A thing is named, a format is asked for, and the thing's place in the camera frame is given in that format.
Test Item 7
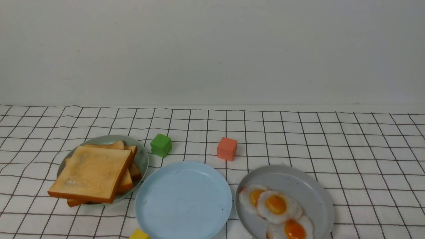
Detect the light blue plate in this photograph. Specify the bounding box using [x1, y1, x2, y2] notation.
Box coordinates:
[134, 161, 233, 239]

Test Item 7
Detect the fried egg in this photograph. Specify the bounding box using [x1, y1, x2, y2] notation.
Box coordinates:
[239, 184, 270, 216]
[266, 215, 314, 239]
[255, 190, 303, 224]

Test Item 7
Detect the yellow cube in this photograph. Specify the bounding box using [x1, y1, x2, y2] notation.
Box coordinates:
[129, 229, 150, 239]

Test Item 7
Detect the white grid tablecloth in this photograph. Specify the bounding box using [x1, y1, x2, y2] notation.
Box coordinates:
[0, 105, 424, 239]

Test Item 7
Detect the pale green plate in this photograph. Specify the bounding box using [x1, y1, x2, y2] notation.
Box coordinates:
[57, 135, 149, 204]

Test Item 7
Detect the green cube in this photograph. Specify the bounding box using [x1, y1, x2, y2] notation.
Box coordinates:
[150, 134, 172, 158]

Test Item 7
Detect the salmon orange cube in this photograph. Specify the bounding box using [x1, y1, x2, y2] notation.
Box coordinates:
[217, 137, 238, 161]

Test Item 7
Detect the grey plate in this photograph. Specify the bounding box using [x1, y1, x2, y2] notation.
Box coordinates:
[235, 165, 335, 239]

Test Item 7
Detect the toast slice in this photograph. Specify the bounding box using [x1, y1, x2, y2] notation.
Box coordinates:
[67, 199, 89, 207]
[57, 155, 133, 198]
[85, 140, 142, 181]
[48, 146, 133, 203]

